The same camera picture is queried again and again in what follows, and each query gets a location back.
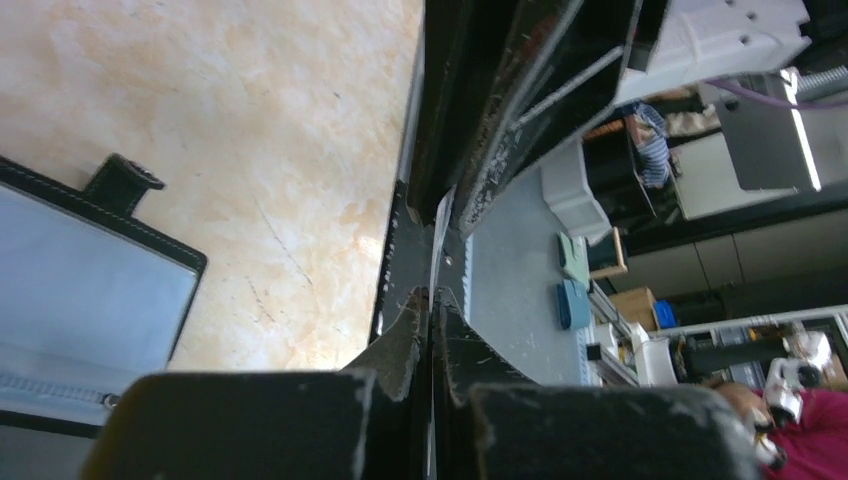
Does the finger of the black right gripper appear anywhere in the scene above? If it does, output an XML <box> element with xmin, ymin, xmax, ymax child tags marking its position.
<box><xmin>407</xmin><ymin>1</ymin><xmax>522</xmax><ymax>225</ymax></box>
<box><xmin>453</xmin><ymin>0</ymin><xmax>643</xmax><ymax>238</ymax></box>

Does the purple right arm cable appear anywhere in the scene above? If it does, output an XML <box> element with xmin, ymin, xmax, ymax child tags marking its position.
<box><xmin>705</xmin><ymin>76</ymin><xmax>848</xmax><ymax>113</ymax></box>

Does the silver grey credit card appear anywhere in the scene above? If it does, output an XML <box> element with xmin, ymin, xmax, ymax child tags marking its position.
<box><xmin>428</xmin><ymin>186</ymin><xmax>456</xmax><ymax>313</ymax></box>

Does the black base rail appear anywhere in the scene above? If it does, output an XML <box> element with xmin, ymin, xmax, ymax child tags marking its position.
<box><xmin>368</xmin><ymin>180</ymin><xmax>467</xmax><ymax>343</ymax></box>

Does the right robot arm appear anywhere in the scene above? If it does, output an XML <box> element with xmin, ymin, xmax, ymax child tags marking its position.
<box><xmin>404</xmin><ymin>1</ymin><xmax>847</xmax><ymax>237</ymax></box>

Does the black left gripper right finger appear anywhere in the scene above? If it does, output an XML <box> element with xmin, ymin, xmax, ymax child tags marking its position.
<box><xmin>433</xmin><ymin>289</ymin><xmax>762</xmax><ymax>479</ymax></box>

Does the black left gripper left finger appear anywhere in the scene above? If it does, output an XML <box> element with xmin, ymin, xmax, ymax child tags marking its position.
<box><xmin>80</xmin><ymin>287</ymin><xmax>429</xmax><ymax>479</ymax></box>

